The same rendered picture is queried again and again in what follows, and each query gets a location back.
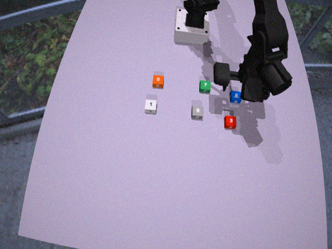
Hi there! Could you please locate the green block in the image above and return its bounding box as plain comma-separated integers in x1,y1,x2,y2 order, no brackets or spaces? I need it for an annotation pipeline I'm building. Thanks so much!
199,80,211,93

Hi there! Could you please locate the blue block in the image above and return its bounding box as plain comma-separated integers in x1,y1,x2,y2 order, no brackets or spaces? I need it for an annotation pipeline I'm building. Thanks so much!
230,91,242,104

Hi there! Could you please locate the red block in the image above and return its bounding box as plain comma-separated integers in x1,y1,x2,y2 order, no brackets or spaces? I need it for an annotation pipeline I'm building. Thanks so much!
224,115,237,129

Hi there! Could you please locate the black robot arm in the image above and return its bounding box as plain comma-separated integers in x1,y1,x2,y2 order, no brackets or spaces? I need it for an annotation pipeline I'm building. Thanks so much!
184,0,292,103

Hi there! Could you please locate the orange block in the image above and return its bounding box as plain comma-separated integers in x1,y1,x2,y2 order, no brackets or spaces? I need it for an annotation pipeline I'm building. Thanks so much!
153,75,164,88

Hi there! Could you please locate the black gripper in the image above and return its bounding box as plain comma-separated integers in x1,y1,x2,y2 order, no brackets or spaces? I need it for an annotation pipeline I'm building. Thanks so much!
213,54,260,91

